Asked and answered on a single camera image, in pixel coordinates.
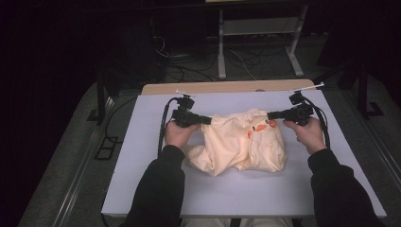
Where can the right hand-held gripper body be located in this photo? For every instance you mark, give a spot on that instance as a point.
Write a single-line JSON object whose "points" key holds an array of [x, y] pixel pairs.
{"points": [[299, 113]]}

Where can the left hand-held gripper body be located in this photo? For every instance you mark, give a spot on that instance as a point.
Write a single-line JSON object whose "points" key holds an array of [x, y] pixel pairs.
{"points": [[184, 116]]}

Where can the cream yellow baby garment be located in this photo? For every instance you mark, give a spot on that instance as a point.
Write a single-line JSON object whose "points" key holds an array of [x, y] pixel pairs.
{"points": [[236, 145]]}

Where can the person's left hand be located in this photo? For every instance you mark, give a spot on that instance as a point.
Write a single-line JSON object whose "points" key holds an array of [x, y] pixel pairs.
{"points": [[178, 135]]}

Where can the person's right hand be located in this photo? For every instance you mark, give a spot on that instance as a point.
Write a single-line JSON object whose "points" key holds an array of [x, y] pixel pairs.
{"points": [[310, 137]]}

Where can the light wooden board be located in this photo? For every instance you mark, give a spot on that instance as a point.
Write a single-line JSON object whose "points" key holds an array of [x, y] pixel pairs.
{"points": [[220, 86]]}

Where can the white metal stand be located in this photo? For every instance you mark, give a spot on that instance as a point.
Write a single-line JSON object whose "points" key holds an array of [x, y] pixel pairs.
{"points": [[221, 63]]}

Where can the black metal stand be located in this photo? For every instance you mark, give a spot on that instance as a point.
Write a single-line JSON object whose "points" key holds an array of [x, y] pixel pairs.
{"points": [[362, 91], [101, 101]]}

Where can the person's left leg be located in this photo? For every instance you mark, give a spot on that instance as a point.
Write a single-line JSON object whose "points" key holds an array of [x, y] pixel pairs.
{"points": [[205, 222]]}

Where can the person's leg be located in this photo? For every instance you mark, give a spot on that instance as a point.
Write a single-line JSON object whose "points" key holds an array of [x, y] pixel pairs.
{"points": [[268, 222], [205, 222]]}

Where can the person's right leg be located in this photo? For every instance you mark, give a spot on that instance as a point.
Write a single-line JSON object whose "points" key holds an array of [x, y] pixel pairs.
{"points": [[268, 222]]}

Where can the metal floor rail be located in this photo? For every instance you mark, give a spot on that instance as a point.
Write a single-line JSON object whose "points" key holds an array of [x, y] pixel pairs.
{"points": [[375, 138], [82, 164]]}

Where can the black floor frame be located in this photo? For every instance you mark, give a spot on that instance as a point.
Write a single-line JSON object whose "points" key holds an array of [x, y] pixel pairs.
{"points": [[106, 148]]}

